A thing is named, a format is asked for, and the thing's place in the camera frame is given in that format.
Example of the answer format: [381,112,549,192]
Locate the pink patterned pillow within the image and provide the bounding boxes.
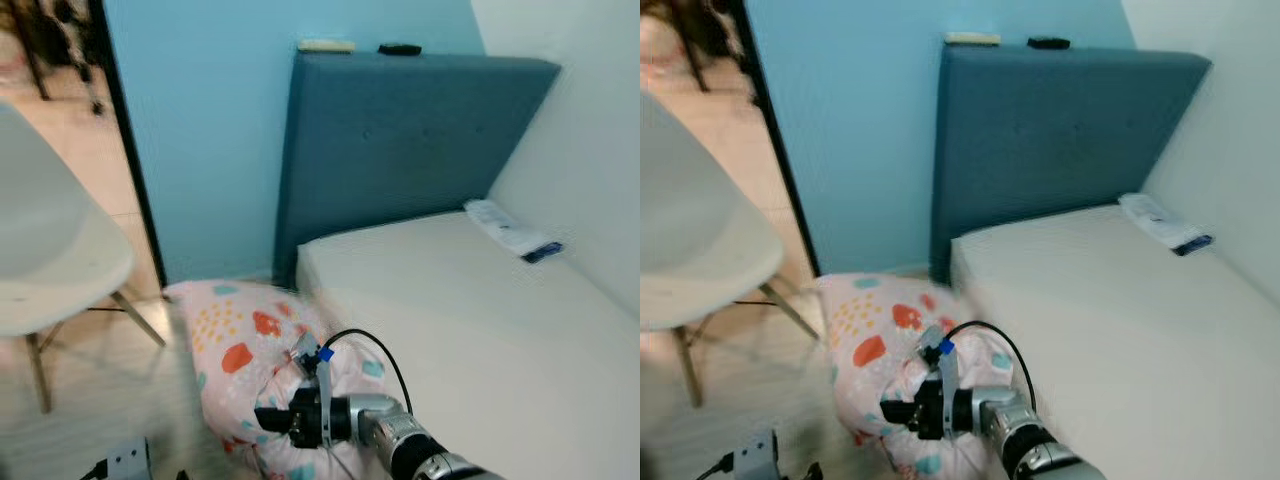
[815,272,1031,480]
[163,280,401,480]

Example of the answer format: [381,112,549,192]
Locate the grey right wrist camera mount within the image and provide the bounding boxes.
[918,325,963,441]
[290,333,337,448]

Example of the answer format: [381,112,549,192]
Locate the dark door frame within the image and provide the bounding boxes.
[725,0,821,279]
[88,0,168,291]

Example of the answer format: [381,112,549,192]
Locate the dark background furniture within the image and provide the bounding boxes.
[0,0,109,113]
[640,0,756,101]

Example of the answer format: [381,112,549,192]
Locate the white chair wooden legs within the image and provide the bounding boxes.
[0,100,168,416]
[640,92,821,409]

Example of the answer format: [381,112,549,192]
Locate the clear plastic packet blue label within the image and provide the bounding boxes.
[1118,192,1215,257]
[463,198,564,264]

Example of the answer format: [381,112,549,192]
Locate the blue upholstered headboard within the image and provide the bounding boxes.
[272,52,561,291]
[930,45,1213,286]

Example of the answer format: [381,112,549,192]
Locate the white bed mattress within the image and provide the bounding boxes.
[297,210,641,480]
[950,205,1280,480]

